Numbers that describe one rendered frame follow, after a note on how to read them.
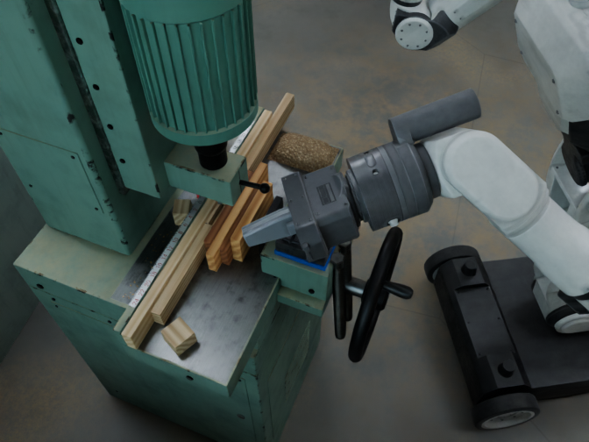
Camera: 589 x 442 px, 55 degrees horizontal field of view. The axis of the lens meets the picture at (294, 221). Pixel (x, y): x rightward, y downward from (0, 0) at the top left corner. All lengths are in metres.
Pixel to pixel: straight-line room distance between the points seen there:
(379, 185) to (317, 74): 2.34
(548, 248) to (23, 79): 0.78
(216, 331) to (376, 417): 1.00
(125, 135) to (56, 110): 0.11
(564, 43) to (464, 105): 0.38
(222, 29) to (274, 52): 2.29
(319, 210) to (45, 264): 0.84
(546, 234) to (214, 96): 0.47
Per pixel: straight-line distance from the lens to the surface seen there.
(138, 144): 1.00
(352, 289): 1.17
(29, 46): 0.92
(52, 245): 1.36
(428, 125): 0.63
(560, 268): 0.70
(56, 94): 0.96
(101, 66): 0.91
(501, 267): 2.09
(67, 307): 1.41
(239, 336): 1.03
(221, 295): 1.08
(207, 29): 0.77
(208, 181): 1.04
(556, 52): 1.01
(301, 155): 1.24
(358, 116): 2.71
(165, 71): 0.82
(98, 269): 1.28
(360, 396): 1.95
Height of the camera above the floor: 1.83
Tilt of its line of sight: 53 degrees down
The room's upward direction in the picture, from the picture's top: straight up
